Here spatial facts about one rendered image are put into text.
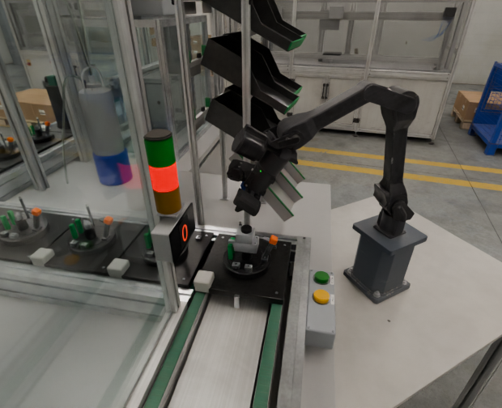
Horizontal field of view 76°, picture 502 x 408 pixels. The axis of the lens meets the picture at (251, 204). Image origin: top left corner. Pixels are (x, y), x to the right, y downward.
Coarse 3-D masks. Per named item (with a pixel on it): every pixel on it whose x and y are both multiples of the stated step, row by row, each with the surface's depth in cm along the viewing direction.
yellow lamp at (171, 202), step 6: (156, 192) 61; (162, 192) 61; (168, 192) 61; (174, 192) 61; (156, 198) 62; (162, 198) 61; (168, 198) 61; (174, 198) 62; (180, 198) 64; (156, 204) 63; (162, 204) 62; (168, 204) 62; (174, 204) 63; (180, 204) 64; (162, 210) 63; (168, 210) 63; (174, 210) 63
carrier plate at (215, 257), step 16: (224, 240) 103; (208, 256) 97; (272, 256) 97; (288, 256) 97; (224, 272) 91; (272, 272) 91; (224, 288) 86; (240, 288) 86; (256, 288) 86; (272, 288) 86
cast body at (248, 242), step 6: (240, 228) 89; (246, 228) 87; (252, 228) 89; (240, 234) 87; (246, 234) 87; (252, 234) 87; (228, 240) 91; (234, 240) 91; (240, 240) 88; (246, 240) 87; (252, 240) 87; (258, 240) 91; (234, 246) 89; (240, 246) 89; (246, 246) 88; (252, 246) 88; (246, 252) 89; (252, 252) 89
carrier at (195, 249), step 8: (200, 232) 106; (208, 232) 106; (192, 240) 103; (208, 240) 103; (192, 248) 100; (200, 248) 100; (208, 248) 102; (184, 256) 96; (192, 256) 97; (200, 256) 97; (176, 264) 94; (184, 264) 94; (192, 264) 94; (200, 264) 95; (176, 272) 91; (184, 272) 91; (192, 272) 91; (184, 280) 88; (192, 280) 89
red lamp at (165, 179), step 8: (152, 168) 58; (160, 168) 58; (168, 168) 58; (176, 168) 60; (152, 176) 59; (160, 176) 59; (168, 176) 59; (176, 176) 61; (152, 184) 60; (160, 184) 59; (168, 184) 60; (176, 184) 61
